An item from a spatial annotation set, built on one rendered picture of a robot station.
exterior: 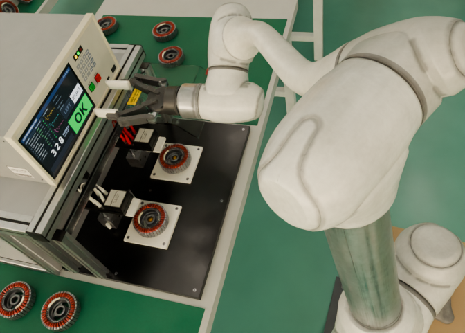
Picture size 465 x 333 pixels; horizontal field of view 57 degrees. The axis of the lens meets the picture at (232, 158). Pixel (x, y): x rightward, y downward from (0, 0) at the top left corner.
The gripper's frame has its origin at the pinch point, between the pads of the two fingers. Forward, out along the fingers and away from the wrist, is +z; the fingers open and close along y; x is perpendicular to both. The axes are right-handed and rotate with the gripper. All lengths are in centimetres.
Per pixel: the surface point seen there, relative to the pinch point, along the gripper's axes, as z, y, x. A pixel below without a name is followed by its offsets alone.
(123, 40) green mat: 40, 75, -49
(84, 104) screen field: 8.8, 0.0, -2.7
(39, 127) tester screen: 10.2, -15.4, 7.3
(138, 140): 3.9, 5.4, -28.1
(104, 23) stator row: 52, 84, -47
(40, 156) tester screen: 10.5, -20.5, 2.5
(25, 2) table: 107, 104, -49
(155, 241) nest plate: -6.1, -23.7, -40.5
